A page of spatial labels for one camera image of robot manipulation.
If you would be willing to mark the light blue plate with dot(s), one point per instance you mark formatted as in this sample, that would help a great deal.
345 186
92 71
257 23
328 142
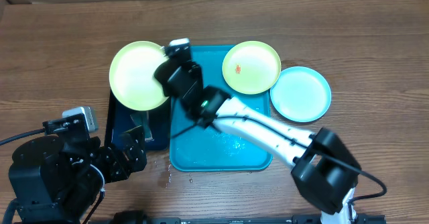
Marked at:
301 94

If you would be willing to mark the yellow-green plate bottom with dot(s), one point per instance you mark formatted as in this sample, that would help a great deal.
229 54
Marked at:
131 76

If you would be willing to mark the yellow-green plate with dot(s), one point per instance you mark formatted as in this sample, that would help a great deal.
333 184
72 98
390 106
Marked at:
131 76
251 67

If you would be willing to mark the black rectangular tray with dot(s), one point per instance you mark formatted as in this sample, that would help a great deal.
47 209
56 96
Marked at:
119 120

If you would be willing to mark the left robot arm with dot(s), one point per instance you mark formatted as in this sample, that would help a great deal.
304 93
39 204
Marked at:
61 176

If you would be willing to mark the dark green sponge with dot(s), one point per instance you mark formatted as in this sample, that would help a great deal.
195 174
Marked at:
141 118

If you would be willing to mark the teal plastic tray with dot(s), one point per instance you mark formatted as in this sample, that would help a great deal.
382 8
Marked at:
204 150

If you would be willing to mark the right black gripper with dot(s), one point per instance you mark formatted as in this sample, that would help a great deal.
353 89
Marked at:
199 70

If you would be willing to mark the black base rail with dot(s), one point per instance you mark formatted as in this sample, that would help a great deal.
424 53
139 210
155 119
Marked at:
141 217

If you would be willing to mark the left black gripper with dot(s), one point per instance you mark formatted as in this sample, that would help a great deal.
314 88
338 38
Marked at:
122 170

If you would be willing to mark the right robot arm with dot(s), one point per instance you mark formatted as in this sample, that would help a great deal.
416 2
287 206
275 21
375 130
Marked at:
324 171

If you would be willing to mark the yellow-green plate top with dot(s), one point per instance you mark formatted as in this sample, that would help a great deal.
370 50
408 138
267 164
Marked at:
251 67

